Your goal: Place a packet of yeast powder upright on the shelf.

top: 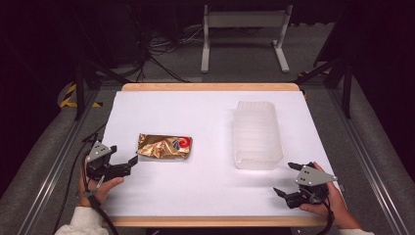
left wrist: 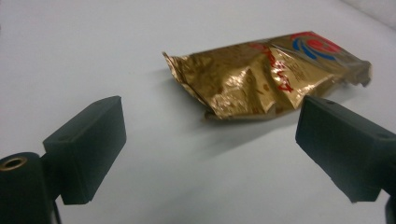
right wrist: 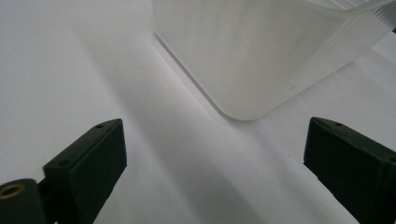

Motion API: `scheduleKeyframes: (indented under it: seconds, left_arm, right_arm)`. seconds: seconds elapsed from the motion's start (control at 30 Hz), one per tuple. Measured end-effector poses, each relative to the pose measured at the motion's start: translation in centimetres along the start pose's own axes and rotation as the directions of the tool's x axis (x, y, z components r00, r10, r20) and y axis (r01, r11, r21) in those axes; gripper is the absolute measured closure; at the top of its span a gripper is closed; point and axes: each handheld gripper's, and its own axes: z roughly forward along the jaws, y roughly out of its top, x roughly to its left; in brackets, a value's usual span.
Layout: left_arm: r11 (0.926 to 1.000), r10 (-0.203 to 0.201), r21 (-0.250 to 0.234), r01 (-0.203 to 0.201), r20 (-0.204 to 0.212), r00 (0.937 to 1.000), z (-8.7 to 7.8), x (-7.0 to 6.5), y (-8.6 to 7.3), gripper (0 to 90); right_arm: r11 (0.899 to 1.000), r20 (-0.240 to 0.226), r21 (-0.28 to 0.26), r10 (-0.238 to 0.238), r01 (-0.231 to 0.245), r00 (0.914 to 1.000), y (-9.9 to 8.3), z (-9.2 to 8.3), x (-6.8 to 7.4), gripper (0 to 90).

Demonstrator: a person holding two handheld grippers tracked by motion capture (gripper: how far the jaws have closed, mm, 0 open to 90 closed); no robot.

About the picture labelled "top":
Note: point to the gold snack wrapper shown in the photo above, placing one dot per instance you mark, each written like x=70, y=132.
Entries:
x=164, y=146

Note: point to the white table sheet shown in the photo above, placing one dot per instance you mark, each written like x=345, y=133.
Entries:
x=202, y=182

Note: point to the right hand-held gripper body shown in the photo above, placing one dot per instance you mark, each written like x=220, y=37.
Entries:
x=311, y=186

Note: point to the person's right hand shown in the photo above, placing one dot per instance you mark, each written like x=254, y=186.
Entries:
x=337, y=205

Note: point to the translucent plastic container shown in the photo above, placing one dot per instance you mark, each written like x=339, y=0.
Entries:
x=257, y=135

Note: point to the black metal tripod stand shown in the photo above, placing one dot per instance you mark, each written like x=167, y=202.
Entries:
x=85, y=78
x=339, y=75

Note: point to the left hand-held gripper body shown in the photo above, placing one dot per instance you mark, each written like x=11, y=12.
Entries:
x=99, y=164

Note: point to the yellow black hazard tape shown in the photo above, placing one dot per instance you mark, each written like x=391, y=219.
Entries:
x=70, y=96

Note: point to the aluminium frame rail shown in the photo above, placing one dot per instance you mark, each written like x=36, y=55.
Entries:
x=55, y=163
x=365, y=156

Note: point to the white metal stand frame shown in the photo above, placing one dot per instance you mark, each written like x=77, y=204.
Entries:
x=244, y=19

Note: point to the person's left hand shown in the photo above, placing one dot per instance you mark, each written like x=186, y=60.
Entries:
x=102, y=191

